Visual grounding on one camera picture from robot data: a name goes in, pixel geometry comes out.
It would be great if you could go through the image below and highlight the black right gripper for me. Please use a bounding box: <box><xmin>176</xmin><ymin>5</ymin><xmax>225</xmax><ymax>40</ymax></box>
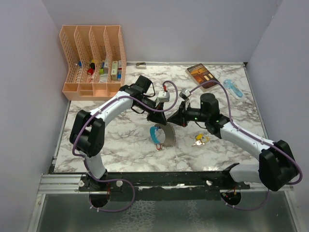
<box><xmin>167</xmin><ymin>101</ymin><xmax>209</xmax><ymax>128</ymax></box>

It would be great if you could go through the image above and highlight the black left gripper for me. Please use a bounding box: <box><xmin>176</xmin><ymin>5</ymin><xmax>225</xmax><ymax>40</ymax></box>
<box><xmin>136</xmin><ymin>97</ymin><xmax>167</xmax><ymax>126</ymax></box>

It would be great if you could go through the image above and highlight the blue handled key ring organiser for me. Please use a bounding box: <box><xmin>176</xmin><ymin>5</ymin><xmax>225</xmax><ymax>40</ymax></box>
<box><xmin>149</xmin><ymin>123</ymin><xmax>176</xmax><ymax>148</ymax></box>

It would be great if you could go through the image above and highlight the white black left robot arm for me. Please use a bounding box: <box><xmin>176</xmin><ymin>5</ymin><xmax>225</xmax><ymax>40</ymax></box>
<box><xmin>70</xmin><ymin>75</ymin><xmax>170</xmax><ymax>191</ymax></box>

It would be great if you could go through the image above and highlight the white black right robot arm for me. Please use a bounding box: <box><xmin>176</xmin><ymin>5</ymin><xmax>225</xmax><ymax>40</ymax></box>
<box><xmin>167</xmin><ymin>93</ymin><xmax>299</xmax><ymax>191</ymax></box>

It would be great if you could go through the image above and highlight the yellow tagged key bunch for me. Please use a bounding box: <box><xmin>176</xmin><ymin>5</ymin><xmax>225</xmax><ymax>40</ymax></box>
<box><xmin>192</xmin><ymin>133</ymin><xmax>210</xmax><ymax>146</ymax></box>

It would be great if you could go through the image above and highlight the orange paperback book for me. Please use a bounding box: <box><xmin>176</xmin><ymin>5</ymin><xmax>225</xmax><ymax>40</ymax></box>
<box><xmin>185</xmin><ymin>63</ymin><xmax>218</xmax><ymax>92</ymax></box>

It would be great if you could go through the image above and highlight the small beige clip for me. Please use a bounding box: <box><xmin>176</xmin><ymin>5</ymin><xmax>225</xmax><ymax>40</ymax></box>
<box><xmin>135</xmin><ymin>62</ymin><xmax>146</xmax><ymax>70</ymax></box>

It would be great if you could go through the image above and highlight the green white box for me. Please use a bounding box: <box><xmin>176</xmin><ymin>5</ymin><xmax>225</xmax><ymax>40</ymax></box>
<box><xmin>111</xmin><ymin>60</ymin><xmax>118</xmax><ymax>81</ymax></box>

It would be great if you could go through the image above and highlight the blue packaged toothbrush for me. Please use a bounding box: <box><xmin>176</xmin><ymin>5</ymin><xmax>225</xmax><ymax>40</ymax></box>
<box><xmin>223</xmin><ymin>79</ymin><xmax>245</xmax><ymax>101</ymax></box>

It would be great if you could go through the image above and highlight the red black small bottle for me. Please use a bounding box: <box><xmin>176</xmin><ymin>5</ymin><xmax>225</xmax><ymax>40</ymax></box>
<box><xmin>87</xmin><ymin>62</ymin><xmax>96</xmax><ymax>75</ymax></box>

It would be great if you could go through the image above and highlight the peach plastic file organiser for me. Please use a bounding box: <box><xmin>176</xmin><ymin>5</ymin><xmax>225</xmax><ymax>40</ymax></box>
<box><xmin>59</xmin><ymin>26</ymin><xmax>126</xmax><ymax>101</ymax></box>

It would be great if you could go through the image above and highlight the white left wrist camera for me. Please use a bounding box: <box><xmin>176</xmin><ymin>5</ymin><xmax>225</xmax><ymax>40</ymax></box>
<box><xmin>157</xmin><ymin>91</ymin><xmax>170</xmax><ymax>102</ymax></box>

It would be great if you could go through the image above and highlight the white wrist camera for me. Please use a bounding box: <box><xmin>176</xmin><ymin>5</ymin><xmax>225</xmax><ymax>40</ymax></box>
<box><xmin>179</xmin><ymin>88</ymin><xmax>192</xmax><ymax>100</ymax></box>
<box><xmin>157</xmin><ymin>91</ymin><xmax>170</xmax><ymax>102</ymax></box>

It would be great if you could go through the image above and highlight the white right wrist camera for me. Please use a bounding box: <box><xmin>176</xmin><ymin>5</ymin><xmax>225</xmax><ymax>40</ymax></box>
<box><xmin>179</xmin><ymin>88</ymin><xmax>192</xmax><ymax>100</ymax></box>

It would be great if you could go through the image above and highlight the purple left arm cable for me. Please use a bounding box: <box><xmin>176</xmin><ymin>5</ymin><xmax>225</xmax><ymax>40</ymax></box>
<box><xmin>71</xmin><ymin>81</ymin><xmax>180</xmax><ymax>213</ymax></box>

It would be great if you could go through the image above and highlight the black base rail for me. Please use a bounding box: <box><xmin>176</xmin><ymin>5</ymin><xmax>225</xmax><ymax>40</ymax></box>
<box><xmin>79</xmin><ymin>171</ymin><xmax>250</xmax><ymax>202</ymax></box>

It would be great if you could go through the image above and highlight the aluminium frame rail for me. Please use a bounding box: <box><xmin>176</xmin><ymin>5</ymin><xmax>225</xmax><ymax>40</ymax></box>
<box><xmin>38</xmin><ymin>174</ymin><xmax>294</xmax><ymax>194</ymax></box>

